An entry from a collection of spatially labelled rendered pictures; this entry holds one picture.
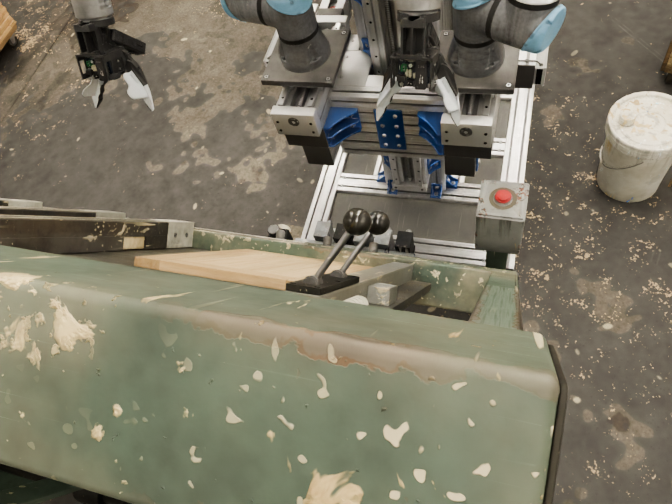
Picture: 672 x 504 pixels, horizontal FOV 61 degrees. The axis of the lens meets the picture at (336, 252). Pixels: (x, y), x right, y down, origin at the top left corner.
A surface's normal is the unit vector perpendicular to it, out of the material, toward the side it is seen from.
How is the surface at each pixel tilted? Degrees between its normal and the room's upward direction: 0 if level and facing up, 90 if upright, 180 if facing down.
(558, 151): 0
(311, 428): 32
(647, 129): 0
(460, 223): 0
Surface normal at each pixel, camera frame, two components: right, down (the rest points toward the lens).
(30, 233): 0.95, 0.13
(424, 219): -0.19, -0.50
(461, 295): -0.29, 0.04
